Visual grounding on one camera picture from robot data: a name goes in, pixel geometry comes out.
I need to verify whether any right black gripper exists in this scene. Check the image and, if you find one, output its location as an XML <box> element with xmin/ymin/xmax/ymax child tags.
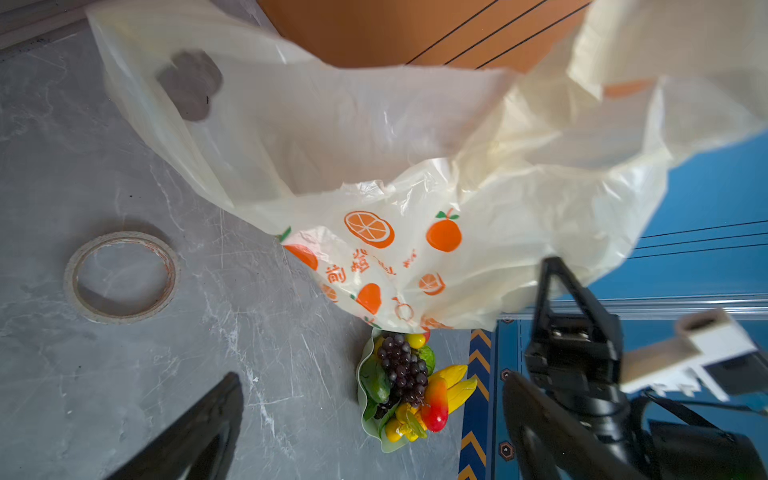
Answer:
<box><xmin>502</xmin><ymin>257</ymin><xmax>646</xmax><ymax>479</ymax></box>

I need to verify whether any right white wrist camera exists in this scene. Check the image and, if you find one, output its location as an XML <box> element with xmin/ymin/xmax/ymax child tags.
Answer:
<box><xmin>619</xmin><ymin>308</ymin><xmax>767</xmax><ymax>402</ymax></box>

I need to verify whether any light green fruit plate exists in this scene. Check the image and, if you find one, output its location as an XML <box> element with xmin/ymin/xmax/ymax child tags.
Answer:
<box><xmin>356</xmin><ymin>328</ymin><xmax>428</xmax><ymax>454</ymax></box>

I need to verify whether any yellow banana bunch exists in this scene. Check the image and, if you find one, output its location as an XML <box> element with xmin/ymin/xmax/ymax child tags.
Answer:
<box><xmin>380</xmin><ymin>365</ymin><xmax>478</xmax><ymax>443</ymax></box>

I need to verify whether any green avocado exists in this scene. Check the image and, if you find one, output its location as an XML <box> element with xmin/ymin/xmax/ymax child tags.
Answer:
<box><xmin>360</xmin><ymin>357</ymin><xmax>390</xmax><ymax>404</ymax></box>

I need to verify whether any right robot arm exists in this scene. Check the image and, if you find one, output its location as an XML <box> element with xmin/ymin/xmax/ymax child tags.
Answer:
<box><xmin>502</xmin><ymin>257</ymin><xmax>767</xmax><ymax>479</ymax></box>

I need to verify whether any clear tape roll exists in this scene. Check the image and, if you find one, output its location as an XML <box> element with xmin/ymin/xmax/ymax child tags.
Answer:
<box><xmin>63</xmin><ymin>231</ymin><xmax>180</xmax><ymax>325</ymax></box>

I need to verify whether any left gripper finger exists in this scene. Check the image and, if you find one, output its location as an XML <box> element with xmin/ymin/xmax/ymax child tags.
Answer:
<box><xmin>109</xmin><ymin>372</ymin><xmax>244</xmax><ymax>479</ymax></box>

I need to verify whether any red yellow mango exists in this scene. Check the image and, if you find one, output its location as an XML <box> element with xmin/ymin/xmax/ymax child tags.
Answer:
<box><xmin>406</xmin><ymin>332</ymin><xmax>430</xmax><ymax>350</ymax></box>

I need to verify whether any cream plastic bag orange print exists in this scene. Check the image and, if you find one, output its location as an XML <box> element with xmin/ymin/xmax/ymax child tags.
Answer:
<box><xmin>87</xmin><ymin>1</ymin><xmax>767</xmax><ymax>332</ymax></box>

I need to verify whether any dark purple grape bunch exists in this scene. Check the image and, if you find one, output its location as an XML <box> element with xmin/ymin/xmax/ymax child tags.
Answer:
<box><xmin>374</xmin><ymin>331</ymin><xmax>428</xmax><ymax>419</ymax></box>

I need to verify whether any red orange mango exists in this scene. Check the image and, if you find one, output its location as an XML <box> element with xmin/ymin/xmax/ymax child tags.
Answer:
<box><xmin>420</xmin><ymin>377</ymin><xmax>450</xmax><ymax>432</ymax></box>

